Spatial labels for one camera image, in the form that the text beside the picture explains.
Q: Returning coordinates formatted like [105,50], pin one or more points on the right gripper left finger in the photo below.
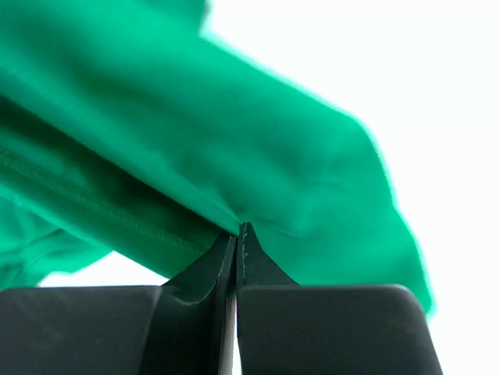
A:
[185,326]

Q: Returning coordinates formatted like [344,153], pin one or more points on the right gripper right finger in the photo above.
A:
[286,328]

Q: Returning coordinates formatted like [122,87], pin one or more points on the green t shirt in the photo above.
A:
[123,129]

